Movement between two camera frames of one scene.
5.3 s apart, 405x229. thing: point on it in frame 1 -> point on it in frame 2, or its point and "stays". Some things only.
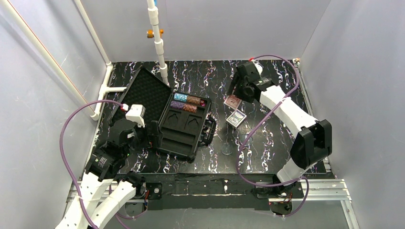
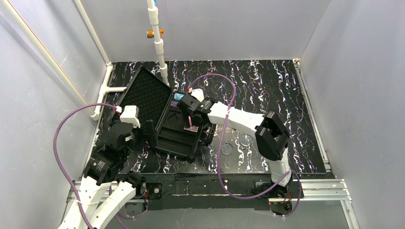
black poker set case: x=184 y=120 stays
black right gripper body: x=236 y=85 -> x=186 y=107
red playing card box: x=232 y=101 -> x=194 y=129
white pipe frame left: x=93 y=110 stays
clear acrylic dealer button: x=242 y=139 stays
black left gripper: x=151 y=137 stays
